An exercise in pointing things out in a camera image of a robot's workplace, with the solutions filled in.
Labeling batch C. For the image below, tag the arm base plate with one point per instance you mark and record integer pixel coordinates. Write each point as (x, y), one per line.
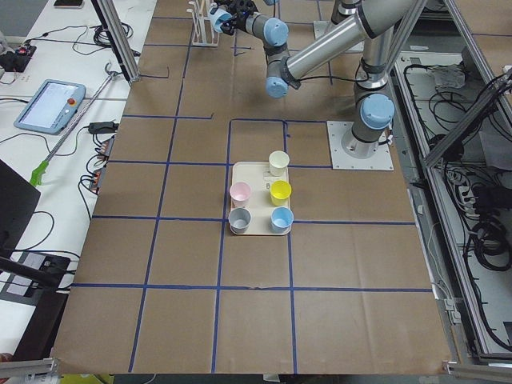
(322, 27)
(379, 157)

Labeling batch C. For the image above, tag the pink cup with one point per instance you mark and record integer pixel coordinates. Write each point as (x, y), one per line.
(240, 193)

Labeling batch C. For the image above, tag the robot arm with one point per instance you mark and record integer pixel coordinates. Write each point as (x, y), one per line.
(375, 109)
(284, 70)

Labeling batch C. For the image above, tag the black power adapter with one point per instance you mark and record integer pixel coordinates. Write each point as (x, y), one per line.
(102, 127)

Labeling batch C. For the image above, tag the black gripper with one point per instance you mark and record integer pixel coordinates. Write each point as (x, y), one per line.
(237, 18)

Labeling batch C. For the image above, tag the teach pendant tablet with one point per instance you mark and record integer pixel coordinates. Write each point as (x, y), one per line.
(52, 107)

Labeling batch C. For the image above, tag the red black device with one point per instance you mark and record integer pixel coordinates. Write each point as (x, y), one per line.
(18, 60)

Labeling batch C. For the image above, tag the white wire cup rack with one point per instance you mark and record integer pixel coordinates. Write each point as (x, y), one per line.
(204, 34)

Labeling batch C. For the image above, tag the yellow cup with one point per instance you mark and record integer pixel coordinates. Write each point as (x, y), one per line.
(280, 192)

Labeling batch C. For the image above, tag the green handled reacher grabber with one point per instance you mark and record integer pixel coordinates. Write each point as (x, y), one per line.
(38, 172)

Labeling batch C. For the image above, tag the grey cup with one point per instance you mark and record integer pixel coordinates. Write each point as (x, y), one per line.
(239, 220)

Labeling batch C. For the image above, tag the aluminium frame post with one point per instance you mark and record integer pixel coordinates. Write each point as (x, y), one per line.
(110, 21)

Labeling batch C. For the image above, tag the light blue cup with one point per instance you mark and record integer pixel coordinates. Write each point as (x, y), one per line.
(282, 219)
(218, 17)

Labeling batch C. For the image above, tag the black monitor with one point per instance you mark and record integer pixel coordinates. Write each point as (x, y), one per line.
(19, 200)

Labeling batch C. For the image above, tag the cream plastic tray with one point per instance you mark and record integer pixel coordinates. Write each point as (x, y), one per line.
(258, 176)

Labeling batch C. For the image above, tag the cream white cup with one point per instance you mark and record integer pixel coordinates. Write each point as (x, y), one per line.
(278, 162)

